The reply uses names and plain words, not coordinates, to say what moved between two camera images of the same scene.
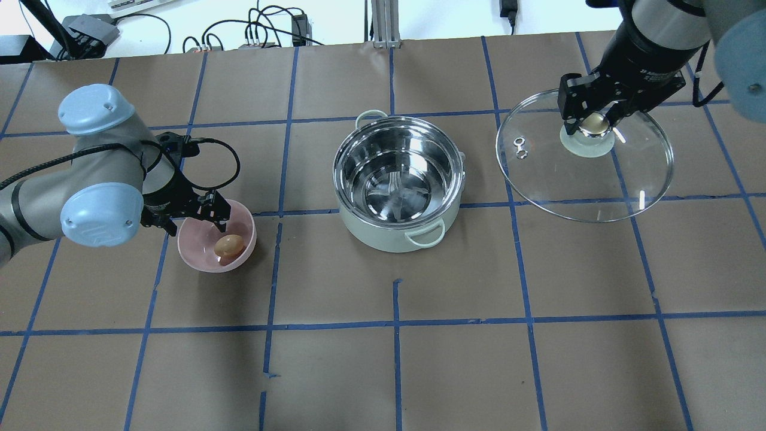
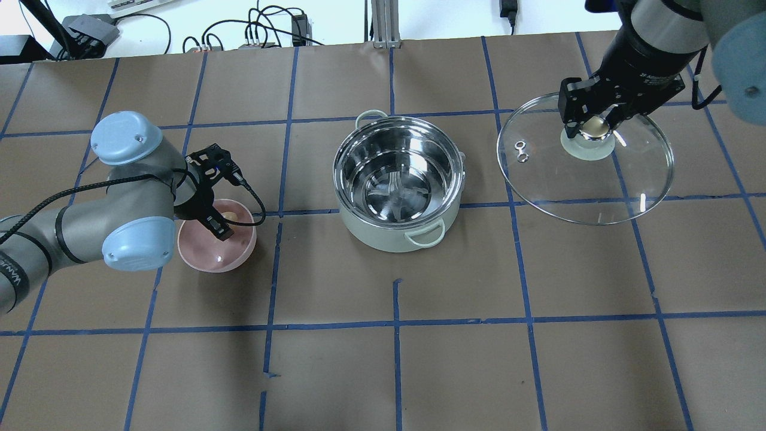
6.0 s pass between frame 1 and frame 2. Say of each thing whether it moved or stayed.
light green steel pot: stayed
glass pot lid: stayed
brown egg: moved
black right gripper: stayed
